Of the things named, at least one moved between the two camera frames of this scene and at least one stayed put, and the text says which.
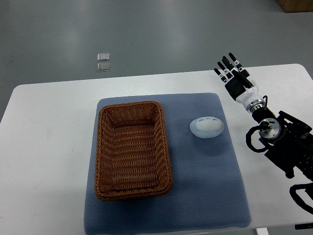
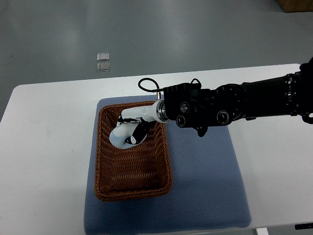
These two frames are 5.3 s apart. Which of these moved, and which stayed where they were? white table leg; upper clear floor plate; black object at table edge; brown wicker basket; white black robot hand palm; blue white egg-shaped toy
Moved: white black robot hand palm; blue white egg-shaped toy
Stayed: upper clear floor plate; white table leg; black object at table edge; brown wicker basket
